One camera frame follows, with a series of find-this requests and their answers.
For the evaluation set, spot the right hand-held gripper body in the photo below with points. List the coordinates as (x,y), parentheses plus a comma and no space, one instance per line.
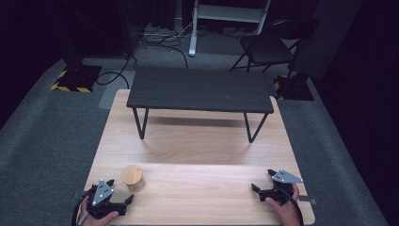
(284,177)

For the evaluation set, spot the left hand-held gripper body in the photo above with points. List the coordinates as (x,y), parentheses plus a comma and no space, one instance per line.
(102,192)

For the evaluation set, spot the round wooden lidded jar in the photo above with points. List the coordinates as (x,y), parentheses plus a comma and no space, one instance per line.
(133,177)

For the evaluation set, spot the person's left hand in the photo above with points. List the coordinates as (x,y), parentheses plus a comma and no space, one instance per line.
(101,219)

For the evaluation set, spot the person's right hand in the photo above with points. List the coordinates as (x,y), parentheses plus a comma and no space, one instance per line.
(287,213)

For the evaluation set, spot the grey floor mat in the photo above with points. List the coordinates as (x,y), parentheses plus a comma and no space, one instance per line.
(113,91)

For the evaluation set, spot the black low riser shelf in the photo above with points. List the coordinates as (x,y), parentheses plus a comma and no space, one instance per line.
(200,91)

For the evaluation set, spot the black folding chair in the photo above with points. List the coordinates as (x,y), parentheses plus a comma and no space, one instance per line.
(269,47)

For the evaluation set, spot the grey upright panel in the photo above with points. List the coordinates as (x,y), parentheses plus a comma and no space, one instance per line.
(329,37)

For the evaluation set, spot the yellow black striped base plate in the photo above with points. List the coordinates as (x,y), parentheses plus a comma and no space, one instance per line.
(295,88)
(78,78)

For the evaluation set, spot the white metal stand frame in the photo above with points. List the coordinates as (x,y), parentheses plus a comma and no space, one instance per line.
(227,14)

